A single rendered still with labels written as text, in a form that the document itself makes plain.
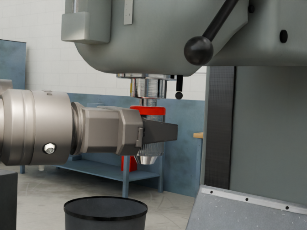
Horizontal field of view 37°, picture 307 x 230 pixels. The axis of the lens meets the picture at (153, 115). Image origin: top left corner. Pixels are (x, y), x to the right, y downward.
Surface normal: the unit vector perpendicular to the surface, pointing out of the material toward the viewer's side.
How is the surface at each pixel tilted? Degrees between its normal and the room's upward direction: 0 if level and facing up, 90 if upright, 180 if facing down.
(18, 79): 90
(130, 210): 86
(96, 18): 90
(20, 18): 90
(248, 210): 63
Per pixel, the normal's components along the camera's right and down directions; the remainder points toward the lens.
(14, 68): 0.76, 0.07
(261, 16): -0.52, 0.02
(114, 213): -0.14, -0.02
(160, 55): 0.26, 0.69
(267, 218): -0.55, -0.44
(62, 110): 0.38, -0.50
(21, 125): 0.43, -0.11
